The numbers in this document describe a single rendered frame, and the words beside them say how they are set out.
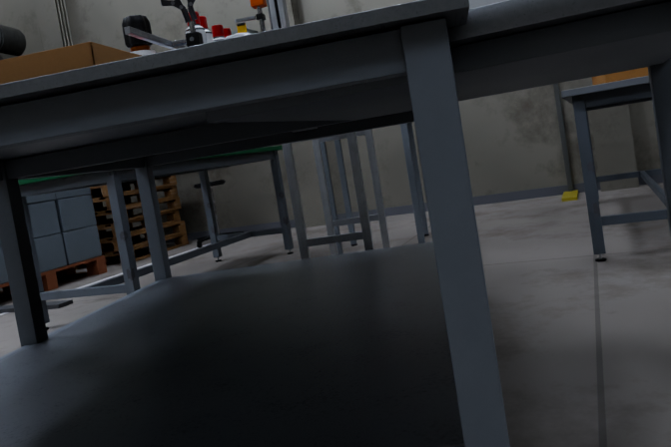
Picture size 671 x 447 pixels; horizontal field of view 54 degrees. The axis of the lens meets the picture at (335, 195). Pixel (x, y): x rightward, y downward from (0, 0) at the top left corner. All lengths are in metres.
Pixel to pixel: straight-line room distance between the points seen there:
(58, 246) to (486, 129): 3.80
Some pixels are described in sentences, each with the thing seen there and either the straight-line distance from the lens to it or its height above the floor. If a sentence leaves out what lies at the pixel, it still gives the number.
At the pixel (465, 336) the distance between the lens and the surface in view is 0.92.
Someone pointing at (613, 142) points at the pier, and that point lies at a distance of 6.03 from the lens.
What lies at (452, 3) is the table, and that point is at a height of 0.82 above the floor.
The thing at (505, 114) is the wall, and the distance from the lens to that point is 6.22.
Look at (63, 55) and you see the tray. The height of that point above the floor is 0.86.
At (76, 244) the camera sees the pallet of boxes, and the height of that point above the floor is 0.29.
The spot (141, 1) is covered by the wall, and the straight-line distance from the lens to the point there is 7.81.
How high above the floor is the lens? 0.65
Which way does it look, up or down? 3 degrees down
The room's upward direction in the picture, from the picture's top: 9 degrees counter-clockwise
